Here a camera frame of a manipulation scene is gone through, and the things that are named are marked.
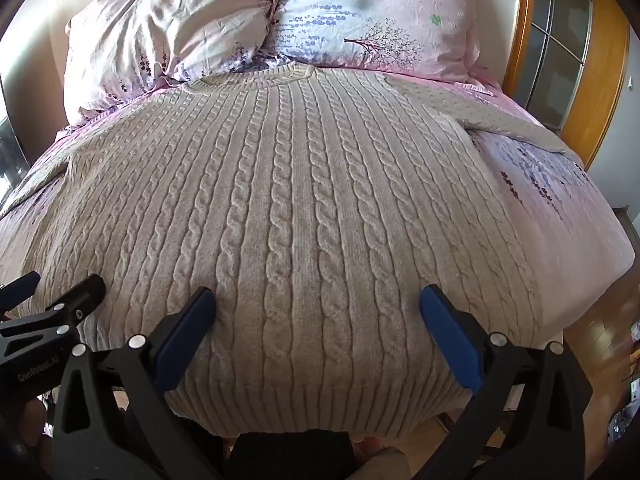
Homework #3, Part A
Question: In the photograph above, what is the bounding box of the black flat screen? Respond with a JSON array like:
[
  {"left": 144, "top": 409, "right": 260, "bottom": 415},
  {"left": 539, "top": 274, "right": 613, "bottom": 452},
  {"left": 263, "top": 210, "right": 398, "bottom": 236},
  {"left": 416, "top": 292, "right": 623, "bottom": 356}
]
[{"left": 0, "top": 75, "right": 32, "bottom": 197}]

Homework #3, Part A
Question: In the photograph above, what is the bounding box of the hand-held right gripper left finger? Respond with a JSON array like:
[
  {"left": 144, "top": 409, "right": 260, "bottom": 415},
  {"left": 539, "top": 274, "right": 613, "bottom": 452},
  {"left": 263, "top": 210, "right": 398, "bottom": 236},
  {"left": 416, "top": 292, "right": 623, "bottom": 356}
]
[{"left": 52, "top": 286, "right": 236, "bottom": 480}]

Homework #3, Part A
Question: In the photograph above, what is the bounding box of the pink floral pillow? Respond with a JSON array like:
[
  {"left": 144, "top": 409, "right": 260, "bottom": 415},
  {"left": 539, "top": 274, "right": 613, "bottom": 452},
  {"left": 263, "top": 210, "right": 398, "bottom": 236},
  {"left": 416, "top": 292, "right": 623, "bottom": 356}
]
[
  {"left": 260, "top": 0, "right": 489, "bottom": 84},
  {"left": 65, "top": 0, "right": 279, "bottom": 127}
]

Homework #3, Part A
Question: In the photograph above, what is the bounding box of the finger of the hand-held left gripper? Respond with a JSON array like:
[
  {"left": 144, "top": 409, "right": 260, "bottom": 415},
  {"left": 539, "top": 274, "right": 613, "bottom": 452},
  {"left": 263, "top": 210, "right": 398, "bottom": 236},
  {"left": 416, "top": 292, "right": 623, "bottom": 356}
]
[
  {"left": 0, "top": 271, "right": 42, "bottom": 314},
  {"left": 0, "top": 274, "right": 107, "bottom": 341}
]

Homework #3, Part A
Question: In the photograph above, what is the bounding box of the wooden door with glass panes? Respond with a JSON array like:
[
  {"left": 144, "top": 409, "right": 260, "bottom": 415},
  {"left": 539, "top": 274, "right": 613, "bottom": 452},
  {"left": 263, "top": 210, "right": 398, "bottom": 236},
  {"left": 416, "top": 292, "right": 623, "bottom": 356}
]
[{"left": 502, "top": 0, "right": 632, "bottom": 172}]

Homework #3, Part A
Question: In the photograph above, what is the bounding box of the beige cable knit sweater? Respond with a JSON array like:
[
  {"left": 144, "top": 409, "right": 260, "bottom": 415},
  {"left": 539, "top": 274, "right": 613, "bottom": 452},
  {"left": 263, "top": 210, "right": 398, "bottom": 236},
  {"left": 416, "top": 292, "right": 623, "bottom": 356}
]
[{"left": 0, "top": 62, "right": 586, "bottom": 438}]

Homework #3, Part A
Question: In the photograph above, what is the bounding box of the pink floral bedsheet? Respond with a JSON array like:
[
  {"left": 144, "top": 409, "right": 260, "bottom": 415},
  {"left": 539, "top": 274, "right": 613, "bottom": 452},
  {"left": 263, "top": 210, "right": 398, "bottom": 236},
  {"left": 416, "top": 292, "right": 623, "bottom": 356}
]
[{"left": 0, "top": 50, "right": 636, "bottom": 342}]

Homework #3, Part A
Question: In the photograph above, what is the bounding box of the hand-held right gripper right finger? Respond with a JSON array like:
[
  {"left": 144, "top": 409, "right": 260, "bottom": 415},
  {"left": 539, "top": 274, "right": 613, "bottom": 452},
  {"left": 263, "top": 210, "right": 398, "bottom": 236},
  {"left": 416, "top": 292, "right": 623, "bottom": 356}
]
[{"left": 419, "top": 284, "right": 596, "bottom": 480}]

